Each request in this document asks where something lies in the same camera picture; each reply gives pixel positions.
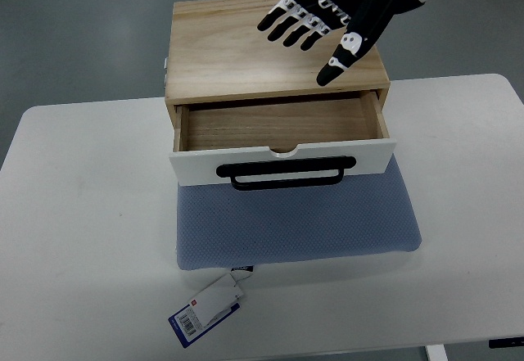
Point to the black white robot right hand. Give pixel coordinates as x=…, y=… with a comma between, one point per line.
x=305, y=22

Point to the white drawer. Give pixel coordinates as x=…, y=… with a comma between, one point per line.
x=207, y=135

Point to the black drawer handle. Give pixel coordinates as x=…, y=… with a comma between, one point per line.
x=249, y=169

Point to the wooden drawer cabinet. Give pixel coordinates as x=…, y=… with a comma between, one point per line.
x=217, y=54

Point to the white tag on cabinet side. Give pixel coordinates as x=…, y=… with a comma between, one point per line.
x=165, y=64

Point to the blue mesh cushion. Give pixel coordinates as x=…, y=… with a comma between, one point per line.
x=220, y=227

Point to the white blue product tag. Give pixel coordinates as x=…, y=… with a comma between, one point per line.
x=206, y=310

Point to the white table leg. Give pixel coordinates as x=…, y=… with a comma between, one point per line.
x=436, y=353

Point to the black table control panel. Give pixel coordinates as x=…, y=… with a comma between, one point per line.
x=506, y=342

